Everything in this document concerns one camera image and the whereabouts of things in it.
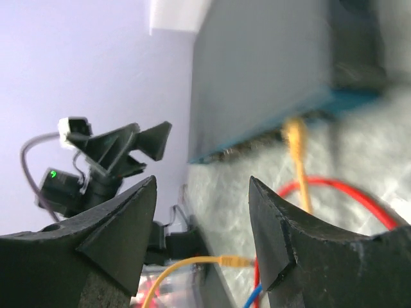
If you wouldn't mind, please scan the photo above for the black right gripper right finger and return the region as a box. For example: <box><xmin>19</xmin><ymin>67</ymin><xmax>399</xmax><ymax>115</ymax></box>
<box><xmin>249</xmin><ymin>177</ymin><xmax>410</xmax><ymax>307</ymax></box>

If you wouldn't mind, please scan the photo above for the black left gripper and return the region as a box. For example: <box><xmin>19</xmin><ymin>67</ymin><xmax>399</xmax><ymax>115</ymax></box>
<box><xmin>34</xmin><ymin>121</ymin><xmax>172</xmax><ymax>218</ymax></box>

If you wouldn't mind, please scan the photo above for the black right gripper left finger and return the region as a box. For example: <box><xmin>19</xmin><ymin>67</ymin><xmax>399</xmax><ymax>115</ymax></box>
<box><xmin>1</xmin><ymin>176</ymin><xmax>157</xmax><ymax>308</ymax></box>

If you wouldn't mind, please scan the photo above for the orange ethernet cable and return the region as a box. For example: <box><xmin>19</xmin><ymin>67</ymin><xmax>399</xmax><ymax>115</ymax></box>
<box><xmin>141</xmin><ymin>116</ymin><xmax>314</xmax><ymax>308</ymax></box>

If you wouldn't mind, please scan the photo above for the blue ethernet cable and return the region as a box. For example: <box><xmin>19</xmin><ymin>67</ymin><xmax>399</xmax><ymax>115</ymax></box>
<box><xmin>243</xmin><ymin>283</ymin><xmax>266</xmax><ymax>308</ymax></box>

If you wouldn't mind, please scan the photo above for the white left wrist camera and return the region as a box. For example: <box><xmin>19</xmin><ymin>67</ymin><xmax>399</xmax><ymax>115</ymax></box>
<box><xmin>57</xmin><ymin>117</ymin><xmax>92</xmax><ymax>150</ymax></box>

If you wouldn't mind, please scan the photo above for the black network switch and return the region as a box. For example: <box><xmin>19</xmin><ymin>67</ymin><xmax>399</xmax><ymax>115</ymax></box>
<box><xmin>188</xmin><ymin>1</ymin><xmax>388</xmax><ymax>164</ymax></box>

